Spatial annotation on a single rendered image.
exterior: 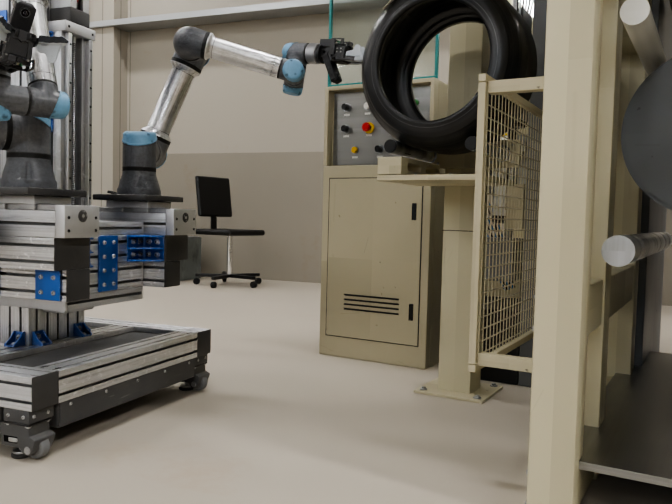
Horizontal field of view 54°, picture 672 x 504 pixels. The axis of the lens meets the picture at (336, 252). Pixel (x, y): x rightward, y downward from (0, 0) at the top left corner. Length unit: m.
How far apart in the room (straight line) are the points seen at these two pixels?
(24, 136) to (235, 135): 5.12
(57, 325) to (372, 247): 1.38
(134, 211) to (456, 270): 1.19
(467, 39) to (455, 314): 1.02
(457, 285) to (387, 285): 0.54
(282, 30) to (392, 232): 4.32
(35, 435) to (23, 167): 0.73
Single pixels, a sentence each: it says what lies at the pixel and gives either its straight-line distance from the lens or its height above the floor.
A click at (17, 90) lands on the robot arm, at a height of 0.96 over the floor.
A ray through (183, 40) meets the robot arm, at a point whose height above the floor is 1.26.
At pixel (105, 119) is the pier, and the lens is 7.75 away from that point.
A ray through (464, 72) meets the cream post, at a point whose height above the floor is 1.20.
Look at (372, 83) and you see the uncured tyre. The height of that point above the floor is 1.11.
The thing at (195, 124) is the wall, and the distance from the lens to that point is 7.33.
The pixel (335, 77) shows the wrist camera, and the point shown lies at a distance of 2.47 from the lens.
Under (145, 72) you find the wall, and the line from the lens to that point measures 7.80.
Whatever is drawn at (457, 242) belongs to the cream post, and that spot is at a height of 0.58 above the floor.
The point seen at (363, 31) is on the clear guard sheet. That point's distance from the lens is 3.20.
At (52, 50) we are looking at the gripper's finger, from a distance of 1.75.
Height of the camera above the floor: 0.66
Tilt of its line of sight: 3 degrees down
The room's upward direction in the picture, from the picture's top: 1 degrees clockwise
